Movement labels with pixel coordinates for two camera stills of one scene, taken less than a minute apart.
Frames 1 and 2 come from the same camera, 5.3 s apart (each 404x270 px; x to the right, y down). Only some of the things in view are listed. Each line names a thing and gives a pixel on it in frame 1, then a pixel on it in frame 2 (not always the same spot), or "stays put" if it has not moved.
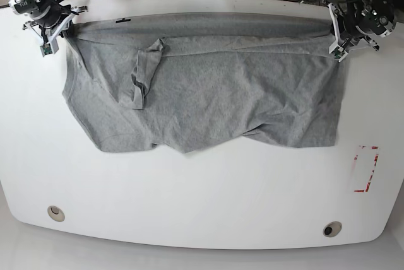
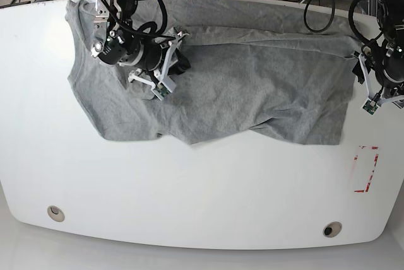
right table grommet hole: [332, 229] stays put
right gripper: [348, 33] to [375, 90]
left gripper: [51, 25] to [156, 78]
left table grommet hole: [55, 213] stays put
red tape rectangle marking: [364, 164] stays put
